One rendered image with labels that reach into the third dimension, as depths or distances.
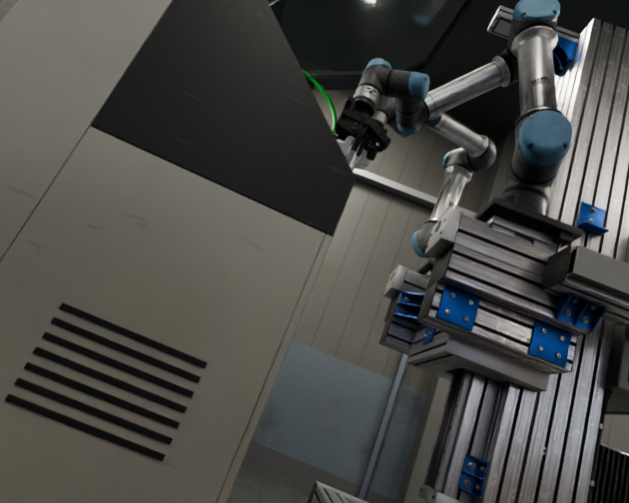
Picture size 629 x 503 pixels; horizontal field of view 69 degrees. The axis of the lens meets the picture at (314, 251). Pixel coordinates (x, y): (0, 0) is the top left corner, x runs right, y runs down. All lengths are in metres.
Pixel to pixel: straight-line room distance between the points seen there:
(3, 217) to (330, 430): 2.94
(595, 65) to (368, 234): 2.45
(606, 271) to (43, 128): 1.23
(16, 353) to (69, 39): 0.69
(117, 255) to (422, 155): 3.67
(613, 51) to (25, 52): 1.79
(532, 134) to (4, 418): 1.24
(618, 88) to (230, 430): 1.62
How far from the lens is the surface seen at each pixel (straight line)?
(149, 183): 1.05
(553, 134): 1.24
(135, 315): 0.98
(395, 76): 1.39
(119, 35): 1.25
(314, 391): 3.61
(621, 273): 1.18
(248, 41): 1.25
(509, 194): 1.31
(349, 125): 1.30
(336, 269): 3.80
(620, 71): 1.98
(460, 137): 1.88
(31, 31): 1.28
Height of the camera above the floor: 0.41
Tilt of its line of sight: 19 degrees up
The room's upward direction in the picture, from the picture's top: 22 degrees clockwise
